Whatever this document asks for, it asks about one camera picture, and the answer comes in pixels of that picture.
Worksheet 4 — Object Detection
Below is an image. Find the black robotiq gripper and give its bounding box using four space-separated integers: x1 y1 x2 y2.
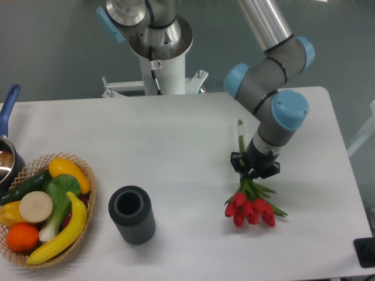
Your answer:
230 138 280 179

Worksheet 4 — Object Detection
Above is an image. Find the red tulip flower bouquet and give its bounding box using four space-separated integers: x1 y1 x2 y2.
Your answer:
224 119 288 228

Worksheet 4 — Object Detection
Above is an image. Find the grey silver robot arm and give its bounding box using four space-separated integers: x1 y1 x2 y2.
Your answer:
96 1 315 179

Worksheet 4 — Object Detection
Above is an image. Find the dark grey ribbed vase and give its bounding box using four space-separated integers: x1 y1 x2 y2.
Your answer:
108 186 156 245

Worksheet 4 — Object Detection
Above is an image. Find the black device at table edge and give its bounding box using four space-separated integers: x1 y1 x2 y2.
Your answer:
353 237 374 268

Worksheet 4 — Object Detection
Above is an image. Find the red plastic fruit in basket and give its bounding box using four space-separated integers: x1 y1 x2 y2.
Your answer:
60 194 90 231

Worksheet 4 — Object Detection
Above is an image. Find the yellow plastic lemon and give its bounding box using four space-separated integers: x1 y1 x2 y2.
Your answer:
48 157 91 195

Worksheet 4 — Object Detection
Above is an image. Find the green bok choy toy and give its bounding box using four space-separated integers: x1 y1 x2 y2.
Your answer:
39 174 81 244

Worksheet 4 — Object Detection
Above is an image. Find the woven wicker fruit basket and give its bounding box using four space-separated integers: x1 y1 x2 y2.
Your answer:
1 153 97 269

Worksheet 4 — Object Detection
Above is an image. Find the yellow plastic banana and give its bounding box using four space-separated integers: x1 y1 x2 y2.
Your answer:
26 191 87 266

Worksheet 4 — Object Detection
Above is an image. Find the green plastic cucumber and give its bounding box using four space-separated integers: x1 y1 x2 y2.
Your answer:
1 170 52 206

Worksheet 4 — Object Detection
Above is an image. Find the beige round disc toy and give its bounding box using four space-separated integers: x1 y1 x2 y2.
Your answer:
19 191 53 223

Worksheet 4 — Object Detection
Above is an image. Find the orange plastic orange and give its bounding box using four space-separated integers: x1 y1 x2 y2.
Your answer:
6 223 39 252

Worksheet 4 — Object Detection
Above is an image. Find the yellow plastic bell pepper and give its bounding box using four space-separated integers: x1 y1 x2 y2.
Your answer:
1 201 27 227

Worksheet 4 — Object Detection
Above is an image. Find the white frame at right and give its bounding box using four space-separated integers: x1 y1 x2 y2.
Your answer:
346 100 374 157

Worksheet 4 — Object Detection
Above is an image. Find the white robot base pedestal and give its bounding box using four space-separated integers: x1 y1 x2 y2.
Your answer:
102 51 209 98

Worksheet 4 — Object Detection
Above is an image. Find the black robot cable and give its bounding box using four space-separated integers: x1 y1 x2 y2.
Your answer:
148 46 163 95

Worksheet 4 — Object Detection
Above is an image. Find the blue handled saucepan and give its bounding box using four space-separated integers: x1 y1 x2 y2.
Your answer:
1 84 25 197

